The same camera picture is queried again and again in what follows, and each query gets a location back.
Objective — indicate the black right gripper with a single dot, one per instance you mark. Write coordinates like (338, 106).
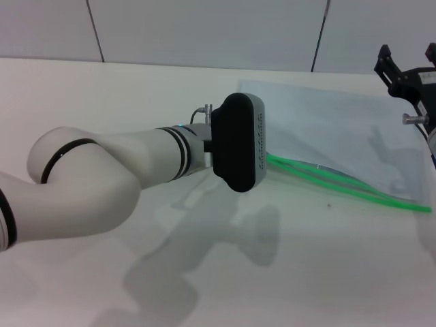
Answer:
(417, 86)

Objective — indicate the clear green-zip document bag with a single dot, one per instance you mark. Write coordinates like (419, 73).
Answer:
(323, 126)

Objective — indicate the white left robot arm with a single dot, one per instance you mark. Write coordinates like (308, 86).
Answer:
(102, 177)

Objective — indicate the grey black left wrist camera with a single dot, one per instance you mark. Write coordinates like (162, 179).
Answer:
(238, 143)

